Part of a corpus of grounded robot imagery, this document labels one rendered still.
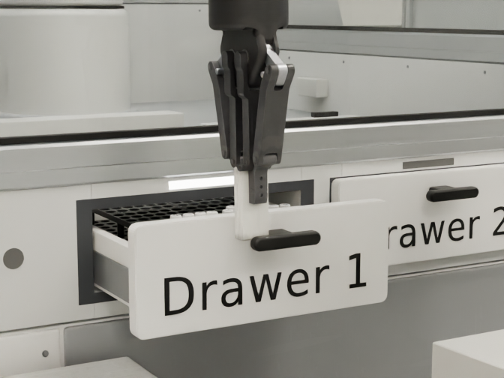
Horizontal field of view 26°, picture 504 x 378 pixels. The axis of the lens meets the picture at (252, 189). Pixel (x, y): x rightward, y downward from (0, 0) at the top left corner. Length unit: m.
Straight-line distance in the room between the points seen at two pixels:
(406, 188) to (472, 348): 0.39
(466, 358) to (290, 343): 0.38
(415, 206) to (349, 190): 0.10
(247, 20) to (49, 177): 0.28
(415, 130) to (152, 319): 0.47
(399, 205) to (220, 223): 0.34
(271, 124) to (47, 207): 0.27
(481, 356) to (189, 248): 0.29
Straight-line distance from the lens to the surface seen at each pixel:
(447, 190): 1.33
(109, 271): 1.13
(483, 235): 1.43
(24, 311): 1.16
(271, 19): 1.00
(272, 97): 0.99
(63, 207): 1.15
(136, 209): 1.26
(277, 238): 1.04
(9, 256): 1.14
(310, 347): 1.33
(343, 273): 1.14
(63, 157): 1.14
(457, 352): 0.98
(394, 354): 1.40
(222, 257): 1.06
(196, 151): 1.20
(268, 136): 1.00
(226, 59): 1.03
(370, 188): 1.31
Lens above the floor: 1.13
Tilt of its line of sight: 9 degrees down
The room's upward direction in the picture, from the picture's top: straight up
